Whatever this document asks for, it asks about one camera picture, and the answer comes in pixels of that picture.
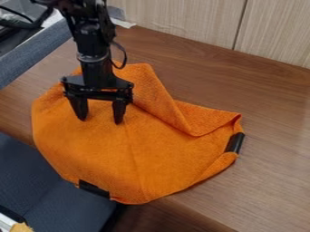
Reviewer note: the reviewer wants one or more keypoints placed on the orange cloth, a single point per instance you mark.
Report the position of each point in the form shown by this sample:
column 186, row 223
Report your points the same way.
column 133, row 145

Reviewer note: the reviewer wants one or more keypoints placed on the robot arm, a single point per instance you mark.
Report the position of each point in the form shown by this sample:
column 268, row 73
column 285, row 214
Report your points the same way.
column 89, row 27

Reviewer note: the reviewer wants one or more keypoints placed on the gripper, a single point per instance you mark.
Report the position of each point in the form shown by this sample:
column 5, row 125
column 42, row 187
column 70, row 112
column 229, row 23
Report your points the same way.
column 97, row 80

